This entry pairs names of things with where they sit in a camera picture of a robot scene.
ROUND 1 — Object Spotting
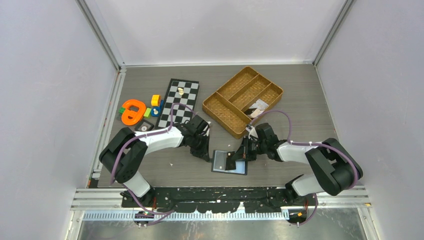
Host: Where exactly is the black leather card holder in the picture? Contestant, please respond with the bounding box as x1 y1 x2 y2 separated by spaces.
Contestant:
211 150 248 176

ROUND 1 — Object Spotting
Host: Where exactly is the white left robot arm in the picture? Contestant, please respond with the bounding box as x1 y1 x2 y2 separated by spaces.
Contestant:
98 115 211 207

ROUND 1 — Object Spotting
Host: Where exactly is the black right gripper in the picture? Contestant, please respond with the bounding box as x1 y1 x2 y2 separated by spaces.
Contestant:
232 135 268 162

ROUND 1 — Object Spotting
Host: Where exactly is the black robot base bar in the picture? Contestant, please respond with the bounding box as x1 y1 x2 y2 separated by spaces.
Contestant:
121 186 316 214

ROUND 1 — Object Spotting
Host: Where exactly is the woven wicker tray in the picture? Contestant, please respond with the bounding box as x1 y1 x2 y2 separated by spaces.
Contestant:
202 66 284 139

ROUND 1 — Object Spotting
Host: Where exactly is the yellow toy brick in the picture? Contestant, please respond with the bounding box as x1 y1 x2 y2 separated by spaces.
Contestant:
150 94 162 107

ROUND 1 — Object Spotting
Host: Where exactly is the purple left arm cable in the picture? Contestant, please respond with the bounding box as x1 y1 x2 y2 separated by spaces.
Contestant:
109 102 210 228

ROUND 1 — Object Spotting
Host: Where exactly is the lime green block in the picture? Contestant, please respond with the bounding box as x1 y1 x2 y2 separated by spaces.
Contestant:
143 107 152 119

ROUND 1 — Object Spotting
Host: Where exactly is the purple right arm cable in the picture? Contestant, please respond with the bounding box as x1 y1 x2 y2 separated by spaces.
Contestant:
248 110 361 227

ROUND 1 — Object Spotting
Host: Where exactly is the orange curved toy track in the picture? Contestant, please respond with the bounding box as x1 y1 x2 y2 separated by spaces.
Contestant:
121 99 147 126

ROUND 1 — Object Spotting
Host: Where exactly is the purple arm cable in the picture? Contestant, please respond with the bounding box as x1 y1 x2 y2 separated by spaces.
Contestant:
109 102 210 228
248 110 361 227

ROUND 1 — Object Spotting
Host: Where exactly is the black and silver chessboard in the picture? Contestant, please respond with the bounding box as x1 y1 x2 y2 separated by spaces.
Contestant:
154 78 200 130

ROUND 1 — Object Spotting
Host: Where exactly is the blue toy brick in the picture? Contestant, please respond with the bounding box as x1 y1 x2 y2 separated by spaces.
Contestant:
151 99 164 118

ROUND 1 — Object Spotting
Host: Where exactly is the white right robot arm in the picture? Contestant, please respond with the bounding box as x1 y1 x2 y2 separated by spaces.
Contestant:
225 123 363 205

